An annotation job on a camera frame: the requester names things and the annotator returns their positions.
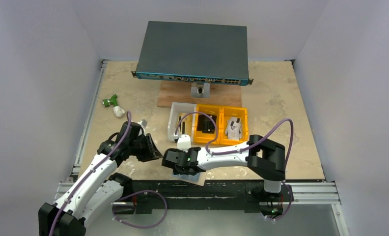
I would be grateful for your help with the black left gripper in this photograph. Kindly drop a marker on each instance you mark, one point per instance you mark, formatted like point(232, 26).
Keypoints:
point(150, 148)

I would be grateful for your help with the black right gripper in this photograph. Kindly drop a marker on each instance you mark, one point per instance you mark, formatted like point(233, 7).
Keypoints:
point(172, 159)

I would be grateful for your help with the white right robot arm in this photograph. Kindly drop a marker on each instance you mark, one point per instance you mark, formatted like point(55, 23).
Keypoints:
point(263, 156)

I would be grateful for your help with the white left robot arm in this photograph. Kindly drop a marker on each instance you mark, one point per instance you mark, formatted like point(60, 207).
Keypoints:
point(100, 185)

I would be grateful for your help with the gold cards stack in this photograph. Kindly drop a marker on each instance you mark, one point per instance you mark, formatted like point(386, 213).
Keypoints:
point(186, 125)

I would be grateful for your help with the black VIP cards stack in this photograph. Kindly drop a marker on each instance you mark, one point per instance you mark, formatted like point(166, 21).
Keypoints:
point(205, 125)

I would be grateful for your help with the silver cards stack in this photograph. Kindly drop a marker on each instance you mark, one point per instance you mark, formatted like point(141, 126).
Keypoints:
point(233, 128)

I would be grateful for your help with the white plastic bin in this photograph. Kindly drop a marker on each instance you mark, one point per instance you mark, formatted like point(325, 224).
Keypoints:
point(177, 108)

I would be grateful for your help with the yellow middle plastic bin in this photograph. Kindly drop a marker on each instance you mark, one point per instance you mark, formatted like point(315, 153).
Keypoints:
point(214, 112)

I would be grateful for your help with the yellow plastic bin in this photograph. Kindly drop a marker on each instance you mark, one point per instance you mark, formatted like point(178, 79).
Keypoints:
point(238, 112)
point(214, 112)

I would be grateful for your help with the green white pipe fitting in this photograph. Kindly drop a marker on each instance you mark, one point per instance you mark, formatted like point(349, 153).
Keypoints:
point(112, 101)

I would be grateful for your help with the wooden board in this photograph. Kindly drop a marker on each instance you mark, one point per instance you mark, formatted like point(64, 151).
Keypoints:
point(221, 95)

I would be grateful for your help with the yellow right plastic bin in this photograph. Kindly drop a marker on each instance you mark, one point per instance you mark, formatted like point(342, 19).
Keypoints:
point(238, 112)

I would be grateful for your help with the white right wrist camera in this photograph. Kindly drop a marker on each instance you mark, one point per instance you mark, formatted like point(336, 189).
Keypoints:
point(184, 143)

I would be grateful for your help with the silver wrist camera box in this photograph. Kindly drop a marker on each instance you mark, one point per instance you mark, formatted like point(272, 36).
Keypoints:
point(143, 123)

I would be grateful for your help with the black front rail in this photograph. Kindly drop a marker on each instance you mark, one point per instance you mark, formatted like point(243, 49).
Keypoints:
point(144, 196)

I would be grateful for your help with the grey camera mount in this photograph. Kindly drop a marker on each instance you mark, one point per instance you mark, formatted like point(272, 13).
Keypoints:
point(200, 90)

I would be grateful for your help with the grey network switch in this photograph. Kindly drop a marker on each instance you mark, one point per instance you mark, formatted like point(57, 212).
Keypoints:
point(194, 53)

